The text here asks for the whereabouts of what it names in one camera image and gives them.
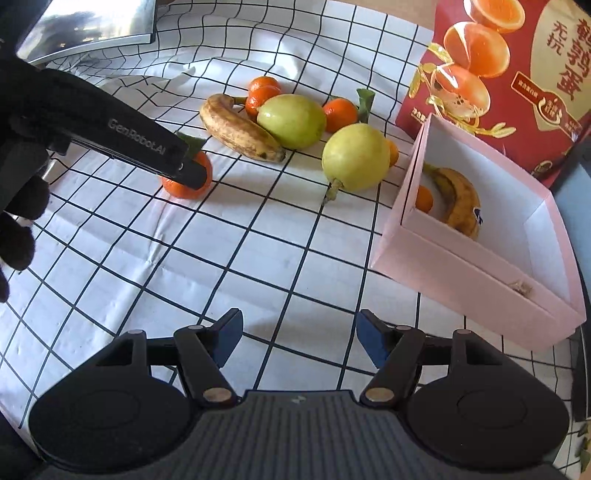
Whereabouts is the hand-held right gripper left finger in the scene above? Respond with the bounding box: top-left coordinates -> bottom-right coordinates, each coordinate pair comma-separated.
95,309 -> 244,409

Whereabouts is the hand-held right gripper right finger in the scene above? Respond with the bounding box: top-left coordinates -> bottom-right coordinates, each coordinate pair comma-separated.
358,309 -> 502,409

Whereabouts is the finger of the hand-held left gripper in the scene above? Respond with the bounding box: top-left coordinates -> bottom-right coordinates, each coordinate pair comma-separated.
159,159 -> 208,190

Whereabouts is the tangerine with green leaf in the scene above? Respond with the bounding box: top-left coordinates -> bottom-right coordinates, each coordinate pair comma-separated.
322,89 -> 375,133
161,133 -> 214,200

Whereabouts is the spotted yellow banana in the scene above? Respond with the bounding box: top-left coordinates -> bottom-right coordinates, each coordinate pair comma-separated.
200,93 -> 287,163

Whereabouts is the pink cardboard box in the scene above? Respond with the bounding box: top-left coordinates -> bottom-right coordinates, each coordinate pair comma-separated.
369,112 -> 588,352

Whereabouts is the green pear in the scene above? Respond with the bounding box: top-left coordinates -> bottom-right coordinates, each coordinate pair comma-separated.
322,123 -> 392,206
257,94 -> 328,150

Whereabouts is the person's left hand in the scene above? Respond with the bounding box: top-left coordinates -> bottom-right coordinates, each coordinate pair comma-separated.
0,41 -> 50,304

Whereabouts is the white black grid tablecloth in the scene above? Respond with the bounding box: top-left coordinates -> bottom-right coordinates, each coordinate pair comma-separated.
0,0 -> 591,462

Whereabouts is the silver metallic panel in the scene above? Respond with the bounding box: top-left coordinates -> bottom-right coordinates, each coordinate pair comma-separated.
14,0 -> 158,63

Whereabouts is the banana with sticker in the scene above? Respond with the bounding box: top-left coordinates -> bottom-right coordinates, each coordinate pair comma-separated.
422,164 -> 483,241

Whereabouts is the leaf printed cloth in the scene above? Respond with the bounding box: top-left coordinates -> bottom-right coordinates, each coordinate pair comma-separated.
574,422 -> 591,462

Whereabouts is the dark grey box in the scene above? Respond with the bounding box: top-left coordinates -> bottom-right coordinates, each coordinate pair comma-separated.
549,147 -> 591,411

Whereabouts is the red printed fruit box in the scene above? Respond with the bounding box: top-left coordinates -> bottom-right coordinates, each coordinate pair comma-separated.
394,0 -> 591,188

